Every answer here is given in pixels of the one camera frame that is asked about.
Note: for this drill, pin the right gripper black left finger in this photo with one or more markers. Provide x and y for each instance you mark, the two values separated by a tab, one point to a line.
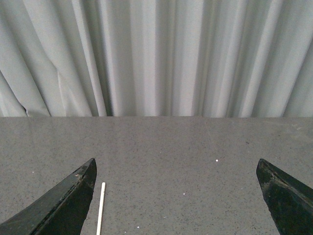
60	211

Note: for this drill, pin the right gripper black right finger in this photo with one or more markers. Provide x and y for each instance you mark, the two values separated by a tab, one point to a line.
289	201

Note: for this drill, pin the white chopstick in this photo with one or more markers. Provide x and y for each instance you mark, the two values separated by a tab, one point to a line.
101	206

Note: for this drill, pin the grey curtain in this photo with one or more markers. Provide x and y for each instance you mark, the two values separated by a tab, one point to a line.
210	58

